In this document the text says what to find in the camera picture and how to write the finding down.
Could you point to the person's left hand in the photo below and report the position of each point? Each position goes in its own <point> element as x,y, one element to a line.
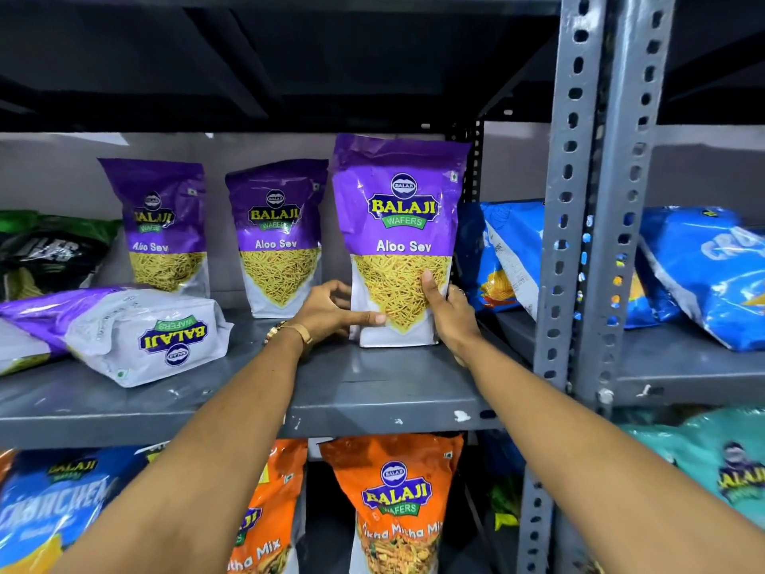
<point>320,313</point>

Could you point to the green black snack packet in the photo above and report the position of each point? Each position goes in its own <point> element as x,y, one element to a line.
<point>48,251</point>

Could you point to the large blue snack packet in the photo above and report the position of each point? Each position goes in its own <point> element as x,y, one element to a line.
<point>711,274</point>

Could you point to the blue packet with white back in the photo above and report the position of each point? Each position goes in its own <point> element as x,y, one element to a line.
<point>517,245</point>

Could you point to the person's right hand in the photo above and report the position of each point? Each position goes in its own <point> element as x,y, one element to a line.
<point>457,325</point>

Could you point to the person's left forearm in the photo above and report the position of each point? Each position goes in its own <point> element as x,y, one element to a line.
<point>197,466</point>

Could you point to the grey metal shelving rack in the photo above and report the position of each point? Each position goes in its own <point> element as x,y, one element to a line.
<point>382,394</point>
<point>621,233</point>

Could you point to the orange snack packet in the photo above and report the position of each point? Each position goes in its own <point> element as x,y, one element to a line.
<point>397,502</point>
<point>269,520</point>

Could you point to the gold wristwatch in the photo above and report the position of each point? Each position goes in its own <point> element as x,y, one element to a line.
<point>294,331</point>

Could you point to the teal snack packet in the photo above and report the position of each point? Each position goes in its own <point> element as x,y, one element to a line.
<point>717,454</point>

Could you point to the dark blue chips packet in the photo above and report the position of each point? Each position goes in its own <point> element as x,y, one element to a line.
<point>478,262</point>

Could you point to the blue yellow snack packet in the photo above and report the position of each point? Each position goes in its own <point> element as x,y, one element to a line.
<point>54,508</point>

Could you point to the person's right forearm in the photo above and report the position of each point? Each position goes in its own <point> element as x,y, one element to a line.
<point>603,478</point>

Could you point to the person's left thumb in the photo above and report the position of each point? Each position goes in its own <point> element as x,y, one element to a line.
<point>367,320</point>

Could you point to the yellow green packet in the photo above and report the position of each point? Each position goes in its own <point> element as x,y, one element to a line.
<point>505,508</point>

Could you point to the purple snack packet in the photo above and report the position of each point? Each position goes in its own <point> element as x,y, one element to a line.
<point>279,233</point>
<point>119,334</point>
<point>167,227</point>
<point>399,233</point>

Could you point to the person's right thumb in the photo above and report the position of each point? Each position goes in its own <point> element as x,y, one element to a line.
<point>431,291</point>

